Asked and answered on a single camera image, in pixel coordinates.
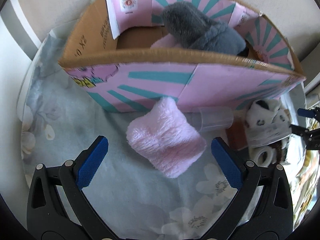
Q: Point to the clear plastic container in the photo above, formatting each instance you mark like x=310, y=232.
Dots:
x=205, y=119

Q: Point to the white tape roll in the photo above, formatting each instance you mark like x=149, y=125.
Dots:
x=263, y=156

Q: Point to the white patterned sock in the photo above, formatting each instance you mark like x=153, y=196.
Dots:
x=266, y=122

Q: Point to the pink fluffy sock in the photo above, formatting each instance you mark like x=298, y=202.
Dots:
x=168, y=41
x=166, y=139

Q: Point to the brown scrunchie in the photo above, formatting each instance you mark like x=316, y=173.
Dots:
x=281, y=148

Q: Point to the blue grey fluffy sock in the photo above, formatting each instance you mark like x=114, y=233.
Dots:
x=195, y=30

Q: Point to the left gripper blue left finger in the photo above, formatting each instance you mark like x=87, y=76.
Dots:
x=89, y=160

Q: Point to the floral yellow blanket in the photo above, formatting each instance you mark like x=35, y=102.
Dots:
x=304, y=186

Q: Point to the pink cardboard box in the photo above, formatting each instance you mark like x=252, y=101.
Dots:
x=110, y=54

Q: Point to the floral light blue cloth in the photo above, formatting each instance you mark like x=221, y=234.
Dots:
x=128, y=193

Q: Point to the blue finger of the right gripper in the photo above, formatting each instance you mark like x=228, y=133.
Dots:
x=309, y=113
x=311, y=138

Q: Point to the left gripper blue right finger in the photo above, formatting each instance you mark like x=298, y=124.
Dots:
x=228, y=161

